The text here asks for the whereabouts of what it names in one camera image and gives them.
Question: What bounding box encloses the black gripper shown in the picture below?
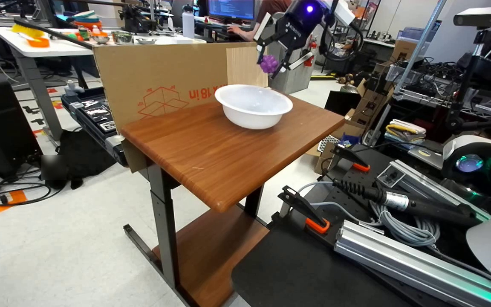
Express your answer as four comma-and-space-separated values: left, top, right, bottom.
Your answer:
253, 0, 327, 77

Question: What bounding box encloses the purple toy grape bunch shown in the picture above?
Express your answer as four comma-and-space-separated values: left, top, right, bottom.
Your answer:
258, 55, 279, 76

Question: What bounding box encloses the white plastic bowl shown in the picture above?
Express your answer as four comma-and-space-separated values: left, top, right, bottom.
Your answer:
214, 84, 293, 130

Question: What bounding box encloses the computer monitor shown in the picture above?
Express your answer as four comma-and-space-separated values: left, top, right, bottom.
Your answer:
207, 0, 255, 21

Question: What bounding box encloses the cardboard box panel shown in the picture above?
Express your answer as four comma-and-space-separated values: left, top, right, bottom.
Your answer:
93, 43, 267, 130

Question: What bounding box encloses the orange black clamp right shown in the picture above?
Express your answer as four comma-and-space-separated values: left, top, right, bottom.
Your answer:
332, 146, 369, 173

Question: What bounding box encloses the orange black clamp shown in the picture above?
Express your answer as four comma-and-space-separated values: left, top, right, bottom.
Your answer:
277, 187, 330, 236
332, 146, 369, 173

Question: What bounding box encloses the wooden side table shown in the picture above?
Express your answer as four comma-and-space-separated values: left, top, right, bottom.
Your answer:
122, 100, 342, 307

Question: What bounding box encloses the orange black clamp left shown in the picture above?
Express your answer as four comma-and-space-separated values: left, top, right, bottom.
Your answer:
277, 187, 330, 236

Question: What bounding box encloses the black backpack on floor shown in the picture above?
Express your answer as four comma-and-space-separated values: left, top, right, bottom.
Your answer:
40, 132, 113, 190

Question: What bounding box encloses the white desk with clutter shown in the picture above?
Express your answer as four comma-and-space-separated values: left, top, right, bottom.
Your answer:
0, 25, 206, 141

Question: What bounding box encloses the aluminium extrusion rail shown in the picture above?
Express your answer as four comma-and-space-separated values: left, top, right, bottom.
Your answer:
333, 221, 491, 307
376, 161, 491, 222

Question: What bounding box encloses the coiled grey cable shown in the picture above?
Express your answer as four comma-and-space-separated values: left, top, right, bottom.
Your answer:
306, 181, 446, 250

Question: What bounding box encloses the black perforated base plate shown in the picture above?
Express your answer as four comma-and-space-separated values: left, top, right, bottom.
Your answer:
229, 147, 491, 307

